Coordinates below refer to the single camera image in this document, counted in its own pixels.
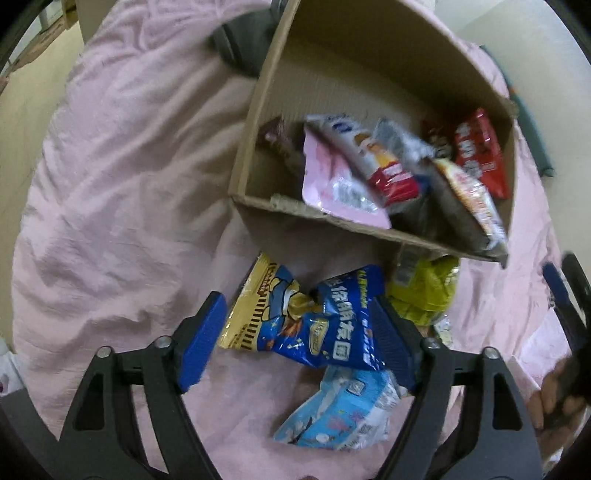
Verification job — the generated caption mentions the yellow green snack packet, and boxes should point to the yellow green snack packet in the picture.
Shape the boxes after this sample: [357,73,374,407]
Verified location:
[385,251,461,326]

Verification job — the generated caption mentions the blue and yellow snack bag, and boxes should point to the blue and yellow snack bag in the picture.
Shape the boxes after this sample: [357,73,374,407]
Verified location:
[217,253,389,372]

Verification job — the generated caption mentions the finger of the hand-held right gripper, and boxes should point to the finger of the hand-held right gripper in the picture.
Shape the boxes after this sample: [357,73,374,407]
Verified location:
[561,253,591,326]
[542,262,588,352]

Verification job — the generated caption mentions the red cartoon snack bag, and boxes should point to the red cartoon snack bag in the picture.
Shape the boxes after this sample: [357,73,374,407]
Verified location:
[422,108,509,200]

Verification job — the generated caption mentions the cardboard box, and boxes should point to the cardboard box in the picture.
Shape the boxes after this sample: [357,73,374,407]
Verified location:
[228,0,518,268]

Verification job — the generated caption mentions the pink snack packet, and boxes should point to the pink snack packet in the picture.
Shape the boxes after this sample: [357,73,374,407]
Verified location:
[302,129,392,230]

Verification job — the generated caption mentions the brown and white snack bar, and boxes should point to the brown and white snack bar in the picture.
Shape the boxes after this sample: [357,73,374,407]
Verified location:
[259,116,306,177]

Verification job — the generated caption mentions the pink blanket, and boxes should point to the pink blanket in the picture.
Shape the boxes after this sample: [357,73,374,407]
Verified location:
[9,0,580,480]

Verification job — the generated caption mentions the grey cloth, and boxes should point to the grey cloth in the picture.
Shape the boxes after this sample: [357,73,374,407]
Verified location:
[210,0,283,77]

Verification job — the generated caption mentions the light blue snack packet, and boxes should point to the light blue snack packet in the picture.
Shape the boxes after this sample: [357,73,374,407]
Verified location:
[272,364,407,450]

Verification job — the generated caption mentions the white and red snack packet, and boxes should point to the white and red snack packet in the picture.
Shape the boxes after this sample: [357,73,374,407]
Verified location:
[305,113,422,208]

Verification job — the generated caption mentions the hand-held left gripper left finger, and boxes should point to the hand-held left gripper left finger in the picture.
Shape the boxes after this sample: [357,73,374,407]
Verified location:
[59,291,228,480]

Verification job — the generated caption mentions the white colourful scribble snack packet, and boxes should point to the white colourful scribble snack packet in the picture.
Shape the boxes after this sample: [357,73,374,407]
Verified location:
[431,157,509,252]

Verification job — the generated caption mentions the teal rolled mat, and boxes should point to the teal rolled mat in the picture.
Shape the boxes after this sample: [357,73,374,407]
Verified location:
[480,44,557,178]

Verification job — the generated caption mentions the person's right hand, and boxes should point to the person's right hand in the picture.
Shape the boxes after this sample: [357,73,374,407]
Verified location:
[529,357,589,431]

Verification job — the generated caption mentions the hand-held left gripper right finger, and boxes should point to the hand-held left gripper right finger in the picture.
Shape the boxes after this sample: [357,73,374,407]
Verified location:
[369,295,543,480]

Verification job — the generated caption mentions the white storage box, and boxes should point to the white storage box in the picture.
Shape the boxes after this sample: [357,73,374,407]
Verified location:
[75,0,122,43]

